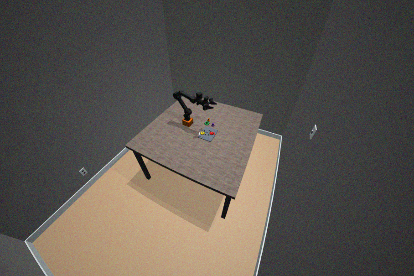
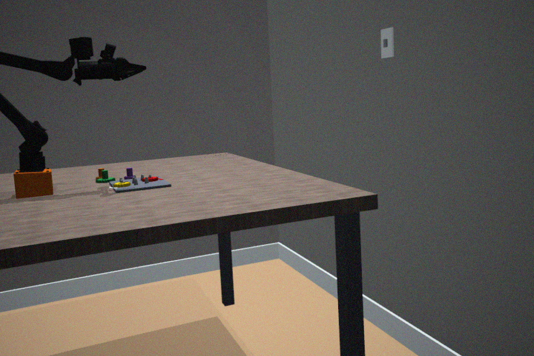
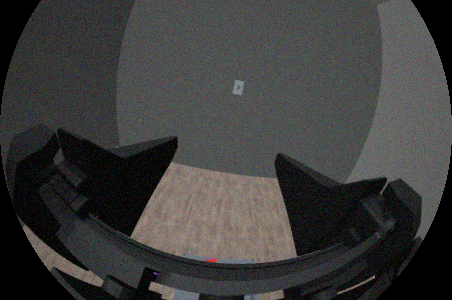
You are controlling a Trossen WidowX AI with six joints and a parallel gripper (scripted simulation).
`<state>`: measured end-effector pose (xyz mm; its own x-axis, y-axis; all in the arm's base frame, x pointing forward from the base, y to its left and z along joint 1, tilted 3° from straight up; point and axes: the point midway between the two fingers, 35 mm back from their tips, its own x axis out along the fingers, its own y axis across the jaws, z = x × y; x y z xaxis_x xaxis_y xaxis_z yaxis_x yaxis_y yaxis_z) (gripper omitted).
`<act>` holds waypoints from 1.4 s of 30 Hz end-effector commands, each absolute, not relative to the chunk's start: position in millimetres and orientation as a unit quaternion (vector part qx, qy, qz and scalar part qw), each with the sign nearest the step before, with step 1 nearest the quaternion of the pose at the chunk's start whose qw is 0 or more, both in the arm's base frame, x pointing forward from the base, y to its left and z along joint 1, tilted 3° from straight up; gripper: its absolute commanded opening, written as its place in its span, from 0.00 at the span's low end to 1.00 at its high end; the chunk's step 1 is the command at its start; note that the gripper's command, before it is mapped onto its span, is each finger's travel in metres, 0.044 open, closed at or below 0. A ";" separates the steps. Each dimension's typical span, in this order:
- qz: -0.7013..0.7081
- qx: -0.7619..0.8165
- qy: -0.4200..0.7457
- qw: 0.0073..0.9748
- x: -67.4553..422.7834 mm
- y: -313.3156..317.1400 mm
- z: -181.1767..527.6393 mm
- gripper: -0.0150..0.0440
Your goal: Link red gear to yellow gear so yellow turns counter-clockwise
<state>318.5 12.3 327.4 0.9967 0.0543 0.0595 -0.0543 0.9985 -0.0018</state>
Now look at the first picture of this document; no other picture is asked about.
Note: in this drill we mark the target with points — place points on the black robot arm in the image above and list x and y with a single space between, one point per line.
177 95

